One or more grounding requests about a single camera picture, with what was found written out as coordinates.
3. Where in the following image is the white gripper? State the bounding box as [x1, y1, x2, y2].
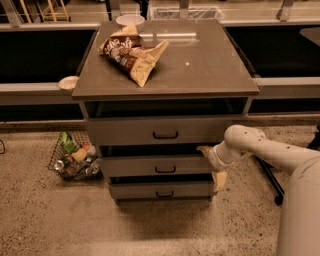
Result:
[196, 141, 241, 192]

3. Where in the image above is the grey drawer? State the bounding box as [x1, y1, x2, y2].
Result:
[99, 155, 214, 177]
[109, 181, 215, 200]
[85, 116, 235, 146]

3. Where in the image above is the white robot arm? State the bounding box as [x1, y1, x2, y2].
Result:
[197, 125, 320, 256]

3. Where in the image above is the grey drawer cabinet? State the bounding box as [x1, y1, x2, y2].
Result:
[71, 18, 260, 205]

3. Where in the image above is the black wheeled stand base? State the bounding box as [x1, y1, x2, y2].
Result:
[255, 125, 320, 206]

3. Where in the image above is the green snack bag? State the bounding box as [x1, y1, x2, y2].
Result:
[59, 131, 76, 154]

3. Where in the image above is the brown chip bag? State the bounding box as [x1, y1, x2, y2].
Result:
[99, 23, 169, 87]

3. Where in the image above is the silver soda can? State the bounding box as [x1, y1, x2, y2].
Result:
[54, 160, 64, 171]

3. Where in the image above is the clear plastic bin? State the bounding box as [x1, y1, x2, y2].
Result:
[148, 6, 223, 20]

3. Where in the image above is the wire basket with groceries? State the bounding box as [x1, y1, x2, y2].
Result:
[48, 131, 103, 181]

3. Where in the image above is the small white bowl on rail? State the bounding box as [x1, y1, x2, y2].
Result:
[58, 76, 79, 91]

